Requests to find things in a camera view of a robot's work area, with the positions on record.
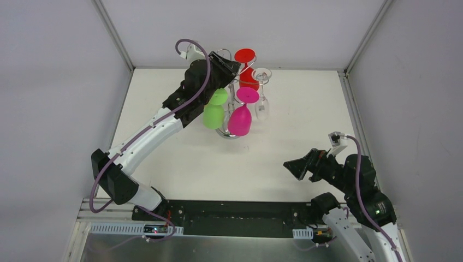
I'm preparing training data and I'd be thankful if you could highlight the red plastic wine glass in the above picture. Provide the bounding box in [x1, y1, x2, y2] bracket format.
[234, 48, 259, 91]

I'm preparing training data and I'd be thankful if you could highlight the clear wine glass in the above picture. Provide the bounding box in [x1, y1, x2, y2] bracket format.
[252, 68, 272, 121]

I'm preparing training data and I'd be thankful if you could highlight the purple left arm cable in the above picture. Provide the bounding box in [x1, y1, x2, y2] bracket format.
[88, 38, 212, 214]

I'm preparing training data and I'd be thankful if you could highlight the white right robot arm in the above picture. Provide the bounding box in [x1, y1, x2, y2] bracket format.
[283, 148, 405, 261]

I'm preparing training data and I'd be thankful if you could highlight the green plastic wine glass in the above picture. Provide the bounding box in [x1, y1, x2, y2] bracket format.
[203, 88, 228, 129]

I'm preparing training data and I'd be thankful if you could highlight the chrome wine glass rack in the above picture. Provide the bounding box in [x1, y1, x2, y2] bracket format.
[216, 50, 257, 140]

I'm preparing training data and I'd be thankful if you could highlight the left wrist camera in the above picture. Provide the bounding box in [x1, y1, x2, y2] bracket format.
[180, 44, 205, 64]

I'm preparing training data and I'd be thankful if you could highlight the magenta plastic wine glass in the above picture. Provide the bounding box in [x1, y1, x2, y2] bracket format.
[229, 87, 259, 136]

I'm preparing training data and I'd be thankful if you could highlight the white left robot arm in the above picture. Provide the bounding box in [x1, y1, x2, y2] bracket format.
[91, 51, 241, 221]

